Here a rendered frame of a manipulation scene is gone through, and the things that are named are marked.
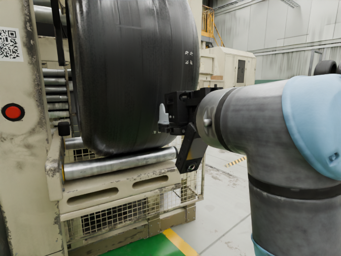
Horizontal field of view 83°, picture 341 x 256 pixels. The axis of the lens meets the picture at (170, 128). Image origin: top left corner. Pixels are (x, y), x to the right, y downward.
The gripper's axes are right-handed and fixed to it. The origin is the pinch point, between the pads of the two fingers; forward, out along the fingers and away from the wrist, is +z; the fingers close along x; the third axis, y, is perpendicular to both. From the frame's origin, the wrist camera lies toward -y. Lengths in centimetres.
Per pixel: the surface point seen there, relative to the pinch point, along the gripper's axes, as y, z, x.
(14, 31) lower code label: 24.4, 14.8, 30.1
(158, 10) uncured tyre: 25.3, -3.9, 1.4
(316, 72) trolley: 63, 201, -487
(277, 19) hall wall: 422, 624, -978
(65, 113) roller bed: 5, 57, 23
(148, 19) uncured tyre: 23.0, -4.4, 4.0
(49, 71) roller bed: 23, 56, 26
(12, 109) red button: 6.2, 16.8, 33.0
